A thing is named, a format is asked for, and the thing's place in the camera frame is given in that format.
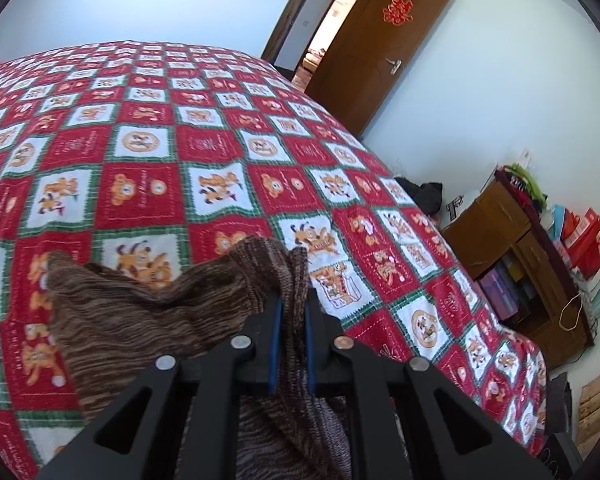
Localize wooden boards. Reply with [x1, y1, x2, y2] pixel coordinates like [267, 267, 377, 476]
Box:
[577, 367, 600, 448]

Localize brown wooden door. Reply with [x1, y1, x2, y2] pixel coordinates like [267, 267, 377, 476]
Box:
[305, 0, 456, 140]

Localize green cloth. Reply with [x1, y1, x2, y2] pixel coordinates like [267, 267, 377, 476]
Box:
[502, 162, 548, 211]

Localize yellow cord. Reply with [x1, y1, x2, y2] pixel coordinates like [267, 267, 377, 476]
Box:
[560, 294, 588, 331]

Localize red printed blanket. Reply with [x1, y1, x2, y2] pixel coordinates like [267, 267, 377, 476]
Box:
[0, 40, 548, 480]

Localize red paper door decoration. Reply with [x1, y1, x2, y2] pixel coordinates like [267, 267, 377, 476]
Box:
[382, 0, 415, 26]

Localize brown knit sweater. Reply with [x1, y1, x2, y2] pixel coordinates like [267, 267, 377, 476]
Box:
[45, 236, 353, 480]

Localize red gift bag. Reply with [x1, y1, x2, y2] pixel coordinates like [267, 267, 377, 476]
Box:
[562, 207, 600, 276]

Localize brown wooden cabinet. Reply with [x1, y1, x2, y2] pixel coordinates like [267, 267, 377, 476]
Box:
[442, 170, 596, 371]

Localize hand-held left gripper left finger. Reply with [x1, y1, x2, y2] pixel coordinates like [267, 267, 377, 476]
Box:
[37, 290, 286, 480]

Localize white printed paper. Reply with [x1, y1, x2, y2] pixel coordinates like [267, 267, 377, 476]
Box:
[445, 192, 481, 223]

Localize light blue gift bag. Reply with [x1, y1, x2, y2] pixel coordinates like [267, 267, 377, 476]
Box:
[550, 205, 568, 238]

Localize stack of books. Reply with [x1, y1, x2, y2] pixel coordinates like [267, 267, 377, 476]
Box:
[477, 255, 538, 323]

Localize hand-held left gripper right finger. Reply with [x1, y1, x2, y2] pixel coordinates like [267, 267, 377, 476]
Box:
[304, 287, 556, 480]

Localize black bag on floor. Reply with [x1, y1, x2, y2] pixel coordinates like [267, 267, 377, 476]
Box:
[394, 176, 443, 217]

